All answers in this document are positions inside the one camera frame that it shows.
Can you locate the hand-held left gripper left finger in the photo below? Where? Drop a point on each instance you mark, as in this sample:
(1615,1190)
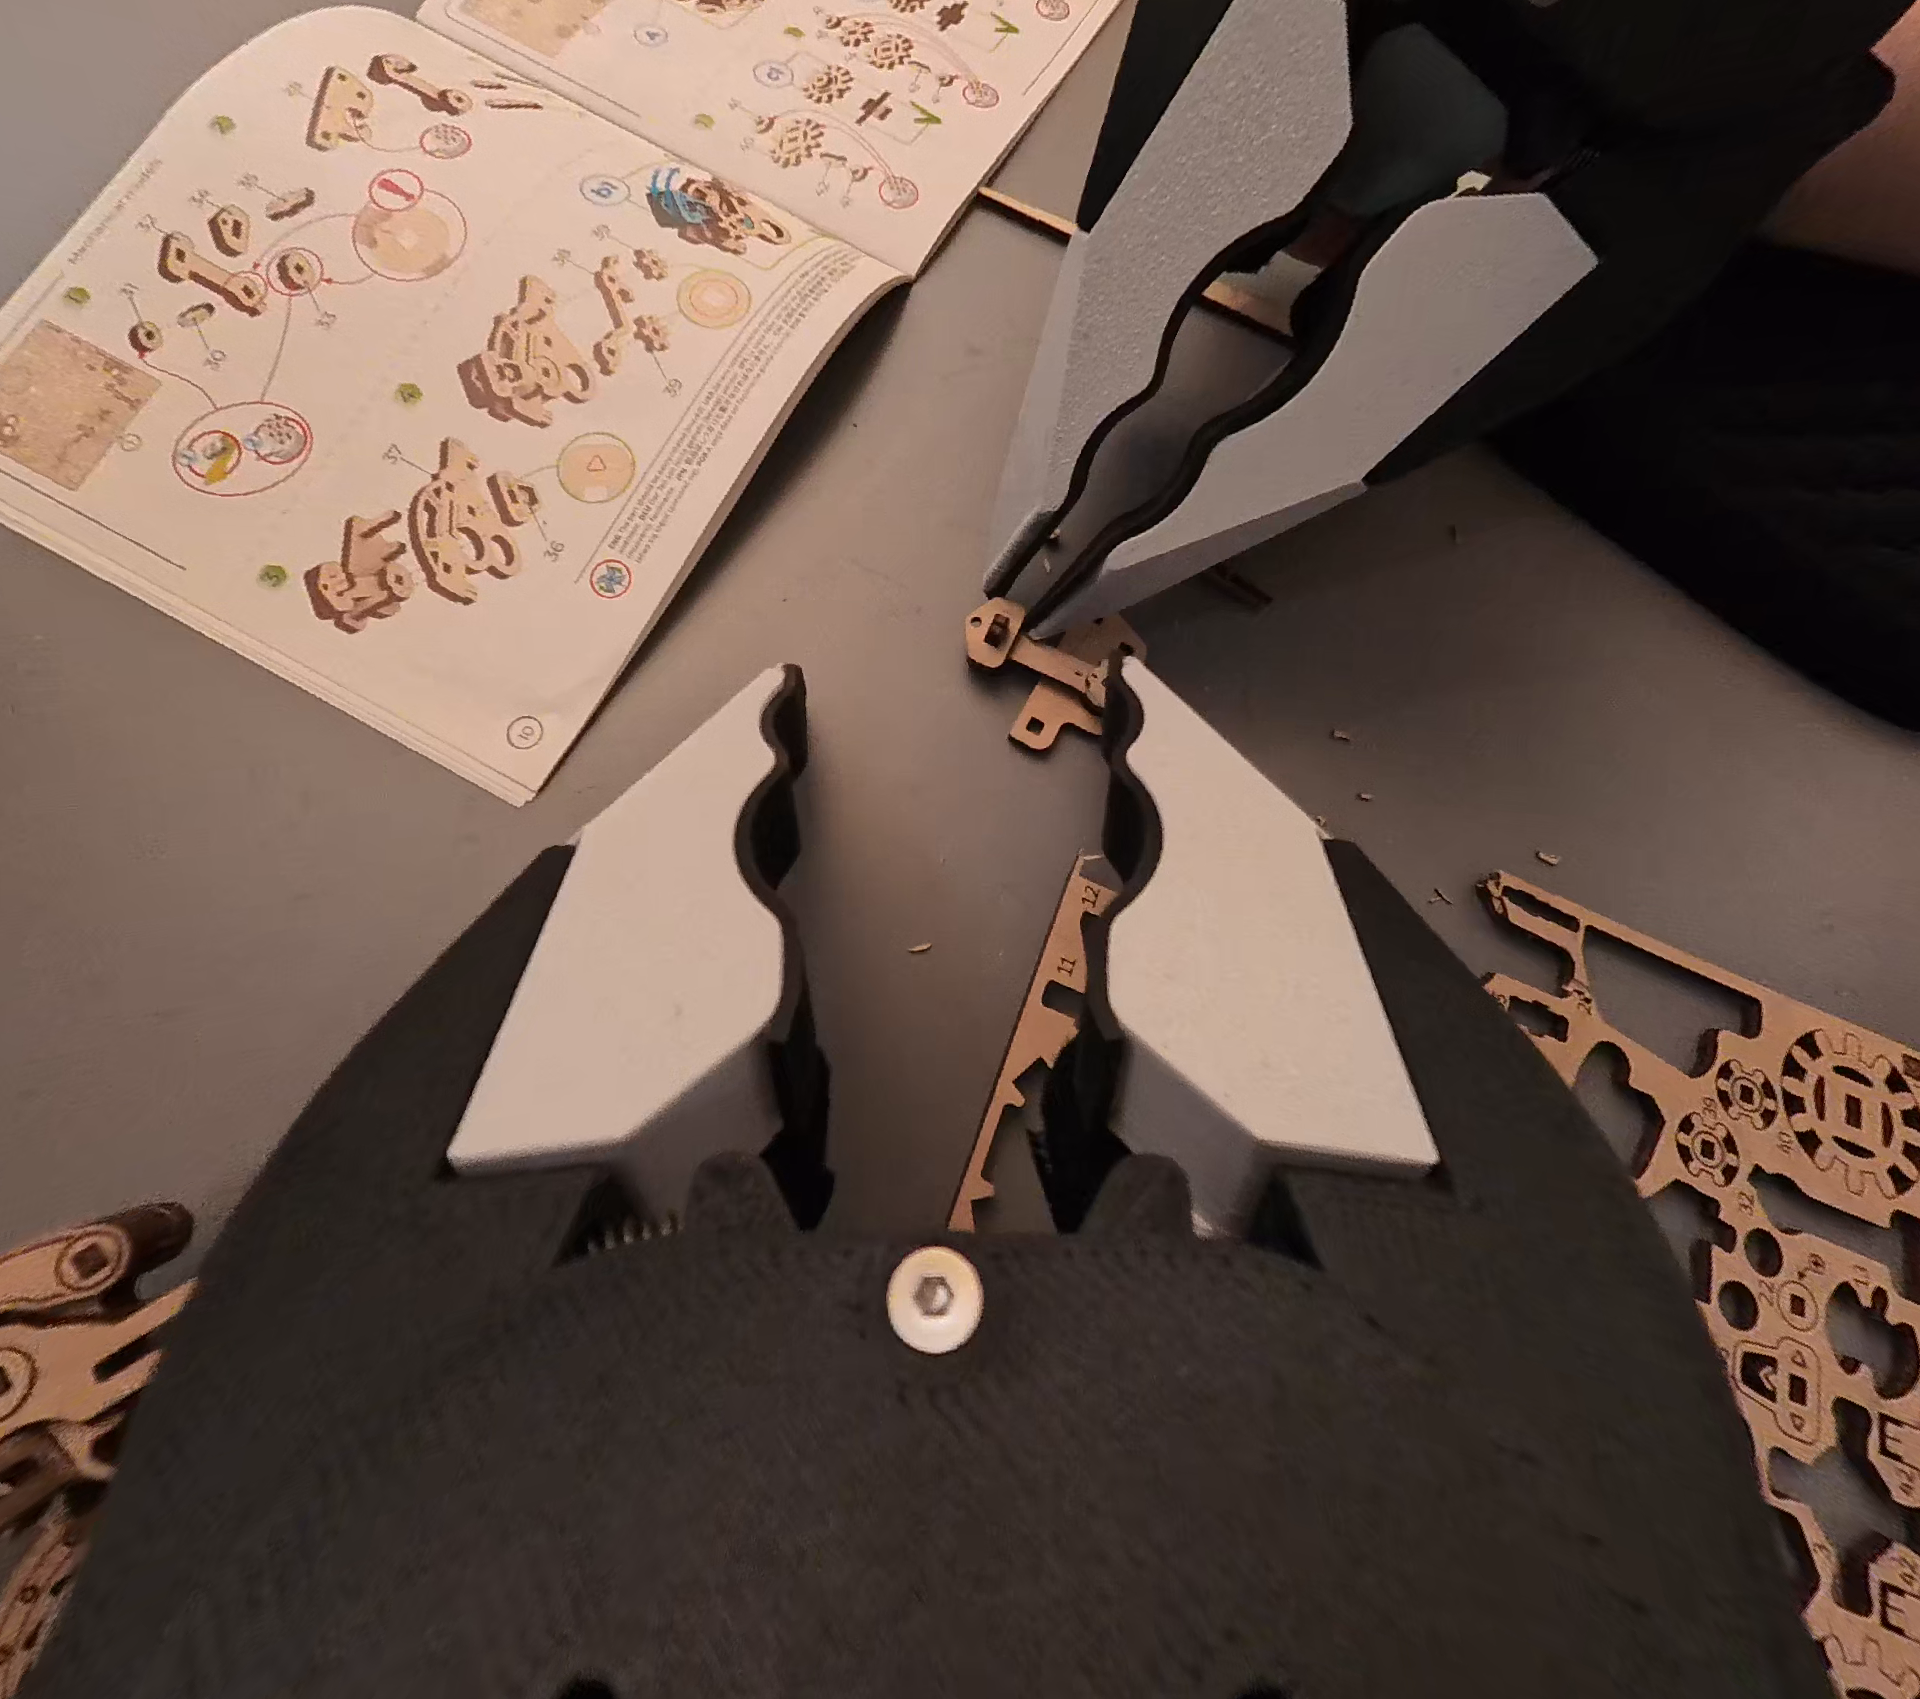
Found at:
(645,977)

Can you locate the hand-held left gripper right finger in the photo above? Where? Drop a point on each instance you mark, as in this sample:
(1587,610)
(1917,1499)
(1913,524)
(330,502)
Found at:
(1279,977)

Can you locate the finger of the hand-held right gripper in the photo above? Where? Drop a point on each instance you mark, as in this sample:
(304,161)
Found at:
(1396,349)
(1201,154)

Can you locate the wooden bracket plate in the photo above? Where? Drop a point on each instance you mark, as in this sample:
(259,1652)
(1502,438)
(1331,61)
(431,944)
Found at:
(1075,690)

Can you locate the wooden link arm piece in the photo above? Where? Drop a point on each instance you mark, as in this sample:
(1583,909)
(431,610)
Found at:
(995,640)

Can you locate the person's right forearm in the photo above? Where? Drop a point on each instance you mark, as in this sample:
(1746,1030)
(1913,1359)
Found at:
(1859,154)

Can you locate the partly built wooden model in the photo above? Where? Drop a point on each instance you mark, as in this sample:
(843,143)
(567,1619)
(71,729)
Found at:
(62,1338)

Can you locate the thin wooden strip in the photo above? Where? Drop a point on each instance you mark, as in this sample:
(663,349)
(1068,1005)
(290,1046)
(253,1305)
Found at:
(1039,209)

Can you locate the punched wooden part sheet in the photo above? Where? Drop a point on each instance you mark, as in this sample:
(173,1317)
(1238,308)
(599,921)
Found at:
(1651,1129)

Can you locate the person's black trousers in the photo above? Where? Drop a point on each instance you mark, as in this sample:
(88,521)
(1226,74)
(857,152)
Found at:
(1774,495)

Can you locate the open instruction booklet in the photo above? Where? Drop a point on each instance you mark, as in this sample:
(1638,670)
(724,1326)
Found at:
(450,308)

